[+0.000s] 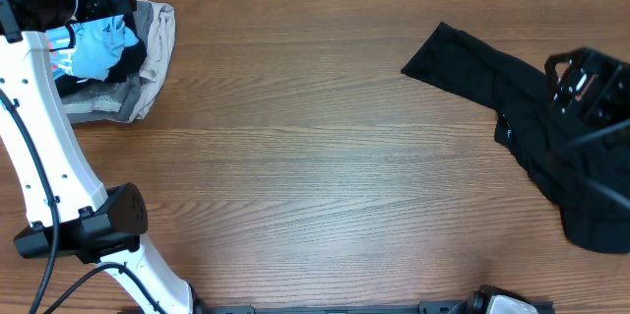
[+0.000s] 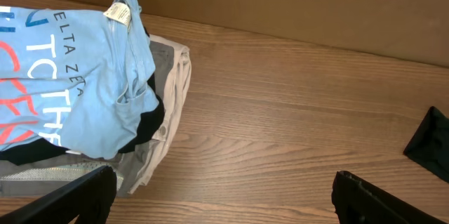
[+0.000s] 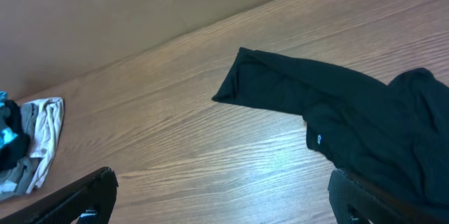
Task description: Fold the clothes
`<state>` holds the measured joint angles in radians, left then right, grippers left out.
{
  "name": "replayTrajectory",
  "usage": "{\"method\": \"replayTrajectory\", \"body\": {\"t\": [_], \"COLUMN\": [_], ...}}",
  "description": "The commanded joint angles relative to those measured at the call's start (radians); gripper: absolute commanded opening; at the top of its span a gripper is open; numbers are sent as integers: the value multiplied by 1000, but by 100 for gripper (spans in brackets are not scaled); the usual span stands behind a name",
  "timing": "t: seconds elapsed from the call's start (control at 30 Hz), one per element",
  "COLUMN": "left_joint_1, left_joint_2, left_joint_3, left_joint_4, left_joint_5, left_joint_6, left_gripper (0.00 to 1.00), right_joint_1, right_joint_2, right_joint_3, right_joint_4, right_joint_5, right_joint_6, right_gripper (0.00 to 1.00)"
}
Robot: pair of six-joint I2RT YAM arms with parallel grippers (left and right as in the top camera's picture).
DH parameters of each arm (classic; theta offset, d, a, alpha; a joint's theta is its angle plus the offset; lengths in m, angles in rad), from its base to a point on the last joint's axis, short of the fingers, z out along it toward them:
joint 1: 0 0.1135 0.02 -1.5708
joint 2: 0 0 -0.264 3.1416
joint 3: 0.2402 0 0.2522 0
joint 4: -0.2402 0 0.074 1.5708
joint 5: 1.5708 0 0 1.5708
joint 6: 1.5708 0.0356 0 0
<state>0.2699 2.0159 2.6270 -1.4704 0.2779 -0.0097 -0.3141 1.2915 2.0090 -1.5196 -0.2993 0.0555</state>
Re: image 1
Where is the light blue printed t-shirt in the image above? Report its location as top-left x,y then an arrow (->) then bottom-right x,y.
45,15 -> 139,81

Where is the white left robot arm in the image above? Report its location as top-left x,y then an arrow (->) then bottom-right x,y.
1,0 -> 205,313

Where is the black folded garment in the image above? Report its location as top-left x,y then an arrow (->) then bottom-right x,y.
54,15 -> 147,96

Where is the black crumpled garment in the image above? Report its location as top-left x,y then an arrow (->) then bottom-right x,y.
401,23 -> 629,254

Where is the grey folded garment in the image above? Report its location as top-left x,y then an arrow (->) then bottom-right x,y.
58,0 -> 155,125

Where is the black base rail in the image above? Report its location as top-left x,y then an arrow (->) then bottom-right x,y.
204,300 -> 466,314

